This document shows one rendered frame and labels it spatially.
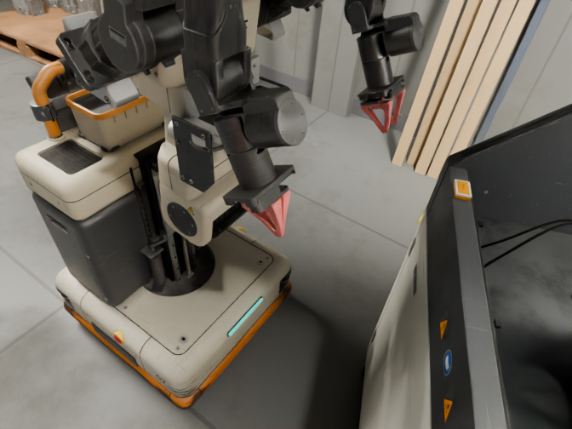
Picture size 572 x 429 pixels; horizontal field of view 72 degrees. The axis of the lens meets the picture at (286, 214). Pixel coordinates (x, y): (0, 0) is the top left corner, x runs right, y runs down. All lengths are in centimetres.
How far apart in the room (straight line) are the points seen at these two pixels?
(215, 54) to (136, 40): 12
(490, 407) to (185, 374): 92
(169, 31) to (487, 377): 62
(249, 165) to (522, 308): 59
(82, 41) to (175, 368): 94
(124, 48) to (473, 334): 62
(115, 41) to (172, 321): 98
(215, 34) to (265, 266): 111
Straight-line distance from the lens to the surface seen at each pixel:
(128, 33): 58
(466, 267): 72
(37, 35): 411
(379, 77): 88
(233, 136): 53
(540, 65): 268
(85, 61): 71
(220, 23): 49
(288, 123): 49
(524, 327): 86
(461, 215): 82
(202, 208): 95
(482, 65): 243
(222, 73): 51
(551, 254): 104
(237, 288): 143
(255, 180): 55
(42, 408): 169
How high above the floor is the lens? 144
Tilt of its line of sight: 43 degrees down
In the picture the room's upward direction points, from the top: 5 degrees clockwise
